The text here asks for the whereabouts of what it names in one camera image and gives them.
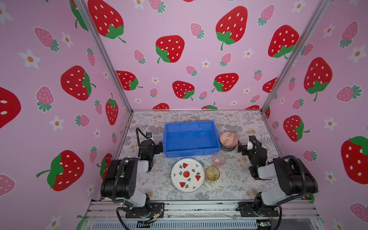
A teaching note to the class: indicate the blue plastic bin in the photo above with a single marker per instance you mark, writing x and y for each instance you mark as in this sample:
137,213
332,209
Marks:
189,139

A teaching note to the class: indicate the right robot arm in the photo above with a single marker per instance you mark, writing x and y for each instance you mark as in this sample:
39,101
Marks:
294,180

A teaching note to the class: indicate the aluminium front rail frame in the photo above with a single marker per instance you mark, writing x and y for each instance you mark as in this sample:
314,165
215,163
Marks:
205,215

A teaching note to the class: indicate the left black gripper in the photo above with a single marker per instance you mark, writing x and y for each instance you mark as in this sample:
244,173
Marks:
155,147

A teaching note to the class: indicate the pink clear glass cup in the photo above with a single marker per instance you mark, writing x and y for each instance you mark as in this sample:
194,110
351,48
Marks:
218,159

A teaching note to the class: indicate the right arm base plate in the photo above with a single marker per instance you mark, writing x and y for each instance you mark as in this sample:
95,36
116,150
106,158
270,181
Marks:
250,209

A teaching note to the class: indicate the white strawberry pattern plate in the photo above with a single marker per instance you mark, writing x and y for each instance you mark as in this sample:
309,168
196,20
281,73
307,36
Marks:
188,176

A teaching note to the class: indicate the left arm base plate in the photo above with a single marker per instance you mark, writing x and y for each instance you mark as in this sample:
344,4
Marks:
153,210

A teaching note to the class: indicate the yellow clear glass cup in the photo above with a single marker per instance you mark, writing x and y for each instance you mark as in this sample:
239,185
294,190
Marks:
212,174

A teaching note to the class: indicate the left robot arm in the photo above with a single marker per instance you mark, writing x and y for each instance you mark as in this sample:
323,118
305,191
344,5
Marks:
120,181

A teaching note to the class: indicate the orange patterned bowl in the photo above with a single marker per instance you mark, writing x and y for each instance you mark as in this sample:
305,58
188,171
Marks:
228,141

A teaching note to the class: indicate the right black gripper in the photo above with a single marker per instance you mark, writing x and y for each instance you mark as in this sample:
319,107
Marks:
246,148

